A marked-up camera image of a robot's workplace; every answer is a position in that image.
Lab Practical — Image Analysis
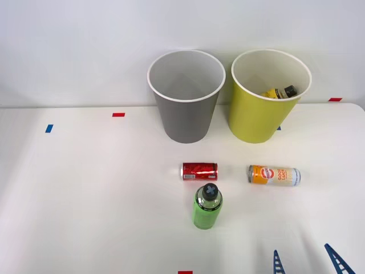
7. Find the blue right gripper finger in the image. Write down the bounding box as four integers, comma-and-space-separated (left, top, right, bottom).
324, 243, 357, 274
273, 249, 286, 274

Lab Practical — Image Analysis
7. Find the orange and white drink can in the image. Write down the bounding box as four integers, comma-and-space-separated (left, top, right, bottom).
246, 164, 302, 187

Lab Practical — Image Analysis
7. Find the green bottle with black cap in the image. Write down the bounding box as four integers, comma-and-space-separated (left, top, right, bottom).
193, 183, 224, 230

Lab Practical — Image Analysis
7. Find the red drink can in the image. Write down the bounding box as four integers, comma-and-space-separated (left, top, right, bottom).
180, 162, 219, 182

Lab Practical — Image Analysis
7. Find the yellow-green plastic waste bin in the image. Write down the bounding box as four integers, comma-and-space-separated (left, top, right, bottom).
228, 49, 313, 144

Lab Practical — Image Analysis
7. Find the yellow bottle with black cap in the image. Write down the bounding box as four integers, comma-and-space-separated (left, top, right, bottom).
261, 84, 298, 100

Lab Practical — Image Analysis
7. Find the grey plastic waste bin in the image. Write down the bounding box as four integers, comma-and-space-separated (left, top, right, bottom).
147, 49, 226, 144

